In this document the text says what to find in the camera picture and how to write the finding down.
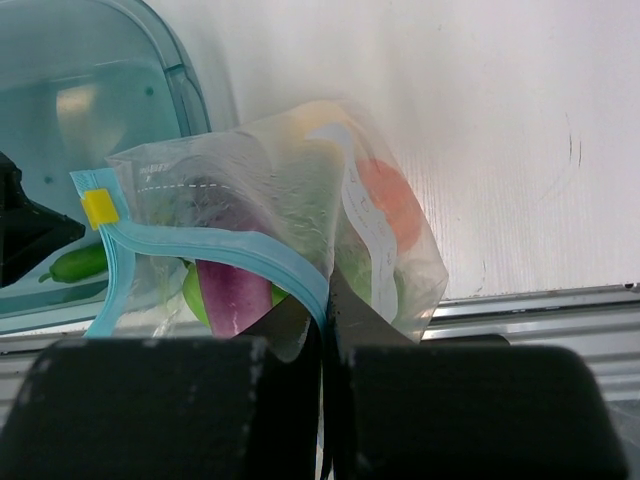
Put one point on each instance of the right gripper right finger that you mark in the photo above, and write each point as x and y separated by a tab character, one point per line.
457	409

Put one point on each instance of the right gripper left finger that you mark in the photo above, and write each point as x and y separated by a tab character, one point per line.
172	408

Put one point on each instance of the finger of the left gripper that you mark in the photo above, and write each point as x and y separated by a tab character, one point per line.
30	232

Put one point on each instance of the dark green chili pepper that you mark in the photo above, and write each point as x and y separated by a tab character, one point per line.
77	265

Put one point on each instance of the purple eggplant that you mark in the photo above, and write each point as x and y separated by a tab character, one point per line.
233	298

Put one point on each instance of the light green custard apple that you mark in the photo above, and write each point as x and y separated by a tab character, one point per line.
193	298

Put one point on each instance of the clear zip top bag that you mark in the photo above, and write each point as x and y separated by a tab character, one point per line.
205	233

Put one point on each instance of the yellow round fruit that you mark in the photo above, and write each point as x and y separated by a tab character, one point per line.
313	115

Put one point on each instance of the green bell pepper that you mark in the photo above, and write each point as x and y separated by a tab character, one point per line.
307	201

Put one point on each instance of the teal plastic tray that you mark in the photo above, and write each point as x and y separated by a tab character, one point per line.
81	81

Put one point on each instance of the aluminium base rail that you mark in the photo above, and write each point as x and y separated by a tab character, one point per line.
601	324

